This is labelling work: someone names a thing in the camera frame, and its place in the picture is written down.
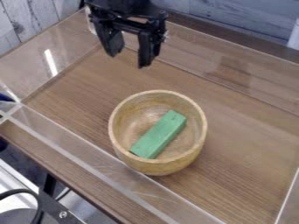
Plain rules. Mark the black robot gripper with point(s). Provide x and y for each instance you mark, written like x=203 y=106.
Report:
x=134 y=16

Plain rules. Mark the green rectangular block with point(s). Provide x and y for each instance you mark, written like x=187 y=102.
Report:
x=163 y=132

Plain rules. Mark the brown wooden bowl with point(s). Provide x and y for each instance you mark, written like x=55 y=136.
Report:
x=132 y=118

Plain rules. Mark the clear acrylic tray enclosure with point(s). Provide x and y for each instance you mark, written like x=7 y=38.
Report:
x=67 y=85

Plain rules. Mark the black metal bracket with screw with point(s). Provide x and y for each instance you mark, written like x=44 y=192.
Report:
x=55 y=212

